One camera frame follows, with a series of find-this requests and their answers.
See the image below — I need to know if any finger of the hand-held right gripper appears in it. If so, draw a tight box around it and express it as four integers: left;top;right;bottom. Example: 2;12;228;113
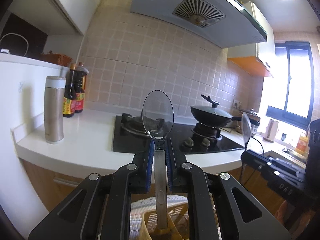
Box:
246;150;307;173
241;154;304;183

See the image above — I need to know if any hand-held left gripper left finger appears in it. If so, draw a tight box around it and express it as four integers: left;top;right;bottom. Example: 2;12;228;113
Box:
28;140;154;240

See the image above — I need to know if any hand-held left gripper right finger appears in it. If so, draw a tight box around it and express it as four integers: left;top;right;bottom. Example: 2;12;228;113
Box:
166;137;292;240

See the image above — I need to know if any clear plastic spoon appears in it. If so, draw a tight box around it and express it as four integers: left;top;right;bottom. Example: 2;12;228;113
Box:
170;214;189;239
241;112;252;153
142;90;175;230

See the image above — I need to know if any yellow plastic utensil basket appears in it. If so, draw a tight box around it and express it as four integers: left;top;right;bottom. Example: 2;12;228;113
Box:
140;202;215;240

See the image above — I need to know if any person's right forearm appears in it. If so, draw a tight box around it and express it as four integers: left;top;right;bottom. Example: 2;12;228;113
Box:
275;200;295;227

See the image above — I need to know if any yellow bottle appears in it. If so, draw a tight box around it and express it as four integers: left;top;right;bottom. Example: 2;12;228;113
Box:
296;133;309;153

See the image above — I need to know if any white electric kettle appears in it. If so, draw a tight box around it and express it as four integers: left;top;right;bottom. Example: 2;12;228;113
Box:
262;119;279;143

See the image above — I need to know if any black gas stove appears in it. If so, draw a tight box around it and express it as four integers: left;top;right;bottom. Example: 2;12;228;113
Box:
113;114;245;154

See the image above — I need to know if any beige rice cooker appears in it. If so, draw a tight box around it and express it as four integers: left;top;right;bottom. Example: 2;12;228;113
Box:
239;108;260;133

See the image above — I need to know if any striped woven table mat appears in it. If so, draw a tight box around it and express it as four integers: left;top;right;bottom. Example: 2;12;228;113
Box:
130;194;188;240

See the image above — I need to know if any black wok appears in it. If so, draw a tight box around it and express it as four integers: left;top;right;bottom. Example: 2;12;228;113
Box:
190;105;242;130

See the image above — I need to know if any white kitchen counter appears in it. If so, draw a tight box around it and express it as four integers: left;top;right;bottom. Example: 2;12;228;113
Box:
11;101;308;178

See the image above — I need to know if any dark framed window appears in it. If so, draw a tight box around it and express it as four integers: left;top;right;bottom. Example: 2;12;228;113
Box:
266;41;316;130

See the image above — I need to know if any dark soy sauce bottle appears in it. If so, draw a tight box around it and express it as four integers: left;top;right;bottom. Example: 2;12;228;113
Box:
63;64;77;118
74;62;88;113

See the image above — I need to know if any wooden base cabinet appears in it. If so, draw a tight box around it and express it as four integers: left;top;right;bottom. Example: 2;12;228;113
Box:
21;159;310;228

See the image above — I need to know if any gold thermos flask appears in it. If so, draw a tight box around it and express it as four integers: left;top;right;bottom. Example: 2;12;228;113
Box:
44;76;67;144

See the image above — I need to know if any white refrigerator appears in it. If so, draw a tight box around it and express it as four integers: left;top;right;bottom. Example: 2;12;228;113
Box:
0;54;70;230

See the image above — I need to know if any brown wicker basket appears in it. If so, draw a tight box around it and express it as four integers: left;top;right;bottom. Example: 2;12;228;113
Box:
40;52;73;67

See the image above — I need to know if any white range hood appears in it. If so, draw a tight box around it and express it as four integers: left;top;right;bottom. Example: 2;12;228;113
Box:
130;0;268;49

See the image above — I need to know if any black power cable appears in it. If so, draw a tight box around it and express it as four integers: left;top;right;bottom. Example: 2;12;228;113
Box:
241;133;265;188

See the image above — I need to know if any wok lid with black handle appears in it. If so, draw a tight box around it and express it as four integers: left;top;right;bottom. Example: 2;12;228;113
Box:
191;94;233;119

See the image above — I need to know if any metal drawer handle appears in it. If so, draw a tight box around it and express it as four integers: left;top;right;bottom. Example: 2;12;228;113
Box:
54;177;81;188

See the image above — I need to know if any orange wall cabinet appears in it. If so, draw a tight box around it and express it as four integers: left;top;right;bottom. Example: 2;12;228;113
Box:
227;1;275;77

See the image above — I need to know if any white cable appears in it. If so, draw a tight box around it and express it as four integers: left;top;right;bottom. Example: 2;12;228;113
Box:
0;33;28;57

